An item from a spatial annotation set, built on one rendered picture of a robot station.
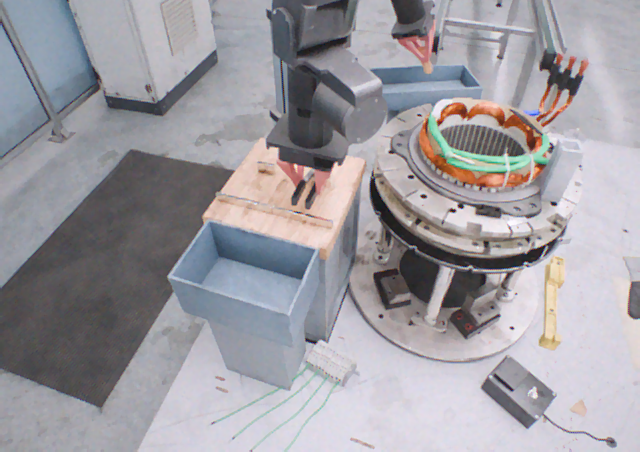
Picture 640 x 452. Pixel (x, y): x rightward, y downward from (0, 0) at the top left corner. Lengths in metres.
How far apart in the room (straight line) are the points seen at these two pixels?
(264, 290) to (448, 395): 0.37
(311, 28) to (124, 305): 1.64
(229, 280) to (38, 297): 1.56
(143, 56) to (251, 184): 2.17
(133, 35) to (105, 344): 1.67
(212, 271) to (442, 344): 0.42
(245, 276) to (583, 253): 0.75
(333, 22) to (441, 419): 0.62
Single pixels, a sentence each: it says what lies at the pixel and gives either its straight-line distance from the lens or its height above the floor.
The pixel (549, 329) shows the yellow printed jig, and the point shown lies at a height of 0.79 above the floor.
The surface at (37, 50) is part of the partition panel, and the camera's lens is 2.92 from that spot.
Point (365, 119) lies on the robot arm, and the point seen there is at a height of 1.26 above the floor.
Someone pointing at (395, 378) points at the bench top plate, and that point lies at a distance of 0.80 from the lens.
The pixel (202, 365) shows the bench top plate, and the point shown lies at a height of 0.78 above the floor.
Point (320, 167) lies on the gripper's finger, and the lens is 0.55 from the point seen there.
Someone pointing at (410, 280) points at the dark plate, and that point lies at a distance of 0.91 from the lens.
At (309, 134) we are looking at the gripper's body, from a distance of 0.53.
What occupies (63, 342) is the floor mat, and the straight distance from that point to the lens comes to 1.96.
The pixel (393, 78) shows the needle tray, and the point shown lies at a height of 1.04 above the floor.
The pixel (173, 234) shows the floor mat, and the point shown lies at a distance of 2.12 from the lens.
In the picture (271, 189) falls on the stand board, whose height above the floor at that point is 1.06.
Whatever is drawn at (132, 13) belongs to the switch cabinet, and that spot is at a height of 0.66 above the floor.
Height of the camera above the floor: 1.51
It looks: 45 degrees down
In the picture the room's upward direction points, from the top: straight up
